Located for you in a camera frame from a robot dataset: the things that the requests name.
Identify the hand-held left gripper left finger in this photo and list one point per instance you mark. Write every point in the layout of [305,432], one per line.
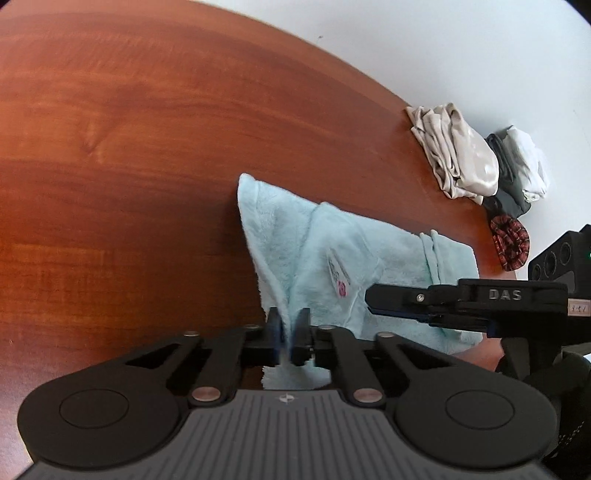
[275,333]

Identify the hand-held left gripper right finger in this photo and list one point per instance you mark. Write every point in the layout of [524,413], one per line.
[302,333]

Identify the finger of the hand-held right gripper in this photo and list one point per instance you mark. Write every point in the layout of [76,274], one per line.
[392,297]
[461,325]

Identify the person's right hand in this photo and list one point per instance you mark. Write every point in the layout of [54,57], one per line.
[568,387]

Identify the grey folded cloth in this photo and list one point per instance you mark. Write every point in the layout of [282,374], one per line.
[508,196]

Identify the light blue towel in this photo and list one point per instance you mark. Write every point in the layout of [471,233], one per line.
[318,249]

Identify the red plaid rolled cloth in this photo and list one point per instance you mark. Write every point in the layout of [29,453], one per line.
[510,242]

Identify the white crumpled cloth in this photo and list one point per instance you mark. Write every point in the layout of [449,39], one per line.
[528,161]

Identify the beige folded cloth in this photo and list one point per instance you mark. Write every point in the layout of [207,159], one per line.
[457,152]

